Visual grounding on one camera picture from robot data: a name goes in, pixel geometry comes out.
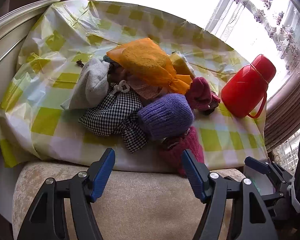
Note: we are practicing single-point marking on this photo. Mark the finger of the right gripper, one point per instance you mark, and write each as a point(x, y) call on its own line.
point(276, 174)

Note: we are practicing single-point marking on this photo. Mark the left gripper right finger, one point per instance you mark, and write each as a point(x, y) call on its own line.
point(249, 219)

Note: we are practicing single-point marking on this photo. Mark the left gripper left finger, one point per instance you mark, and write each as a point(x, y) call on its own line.
point(45, 218)

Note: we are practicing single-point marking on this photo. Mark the magenta knitted hat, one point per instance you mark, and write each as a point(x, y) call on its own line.
point(171, 149)

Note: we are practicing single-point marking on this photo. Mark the magenta knitted glove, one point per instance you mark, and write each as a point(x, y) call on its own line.
point(201, 97)

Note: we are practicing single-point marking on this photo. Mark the purple knitted hat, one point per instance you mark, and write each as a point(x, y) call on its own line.
point(168, 116)

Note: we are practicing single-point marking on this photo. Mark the black white houndstooth cloth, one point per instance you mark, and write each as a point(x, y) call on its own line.
point(117, 114)

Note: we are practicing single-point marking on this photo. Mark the grey herringbone cloth pouch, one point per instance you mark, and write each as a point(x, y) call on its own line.
point(91, 88)

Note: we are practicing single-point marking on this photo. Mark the yellow sponge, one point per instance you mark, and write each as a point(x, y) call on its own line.
point(181, 65)

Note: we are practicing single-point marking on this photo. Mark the orange mesh bag sponge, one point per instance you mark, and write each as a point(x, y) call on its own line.
point(148, 62)

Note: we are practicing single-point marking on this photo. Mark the brown pleated curtain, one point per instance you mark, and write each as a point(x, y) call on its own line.
point(283, 113)

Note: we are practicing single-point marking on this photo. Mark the red thermos jug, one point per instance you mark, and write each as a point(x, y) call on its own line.
point(245, 94)

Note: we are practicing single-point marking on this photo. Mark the beige velvet sofa cushion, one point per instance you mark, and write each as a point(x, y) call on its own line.
point(133, 205)

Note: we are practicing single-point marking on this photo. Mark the floral lace curtain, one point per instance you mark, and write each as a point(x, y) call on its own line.
point(251, 27)

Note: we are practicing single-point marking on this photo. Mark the green checkered plastic tablecloth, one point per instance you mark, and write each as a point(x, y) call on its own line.
point(66, 36)

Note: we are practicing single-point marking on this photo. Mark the silver sofa frame trim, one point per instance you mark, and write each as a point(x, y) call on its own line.
point(14, 28)

